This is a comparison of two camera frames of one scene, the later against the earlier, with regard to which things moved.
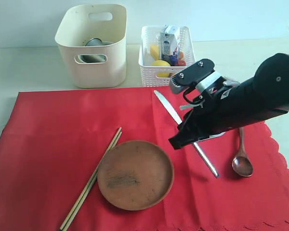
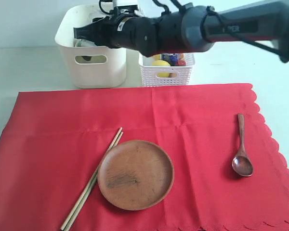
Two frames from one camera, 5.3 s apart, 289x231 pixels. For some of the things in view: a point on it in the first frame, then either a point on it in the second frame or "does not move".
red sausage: [181, 63] does not move
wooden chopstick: [77, 200] does not move
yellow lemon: [162, 63] does not move
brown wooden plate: [135, 175] does not move
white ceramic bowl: [91, 58] → [83, 43]
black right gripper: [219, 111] → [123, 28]
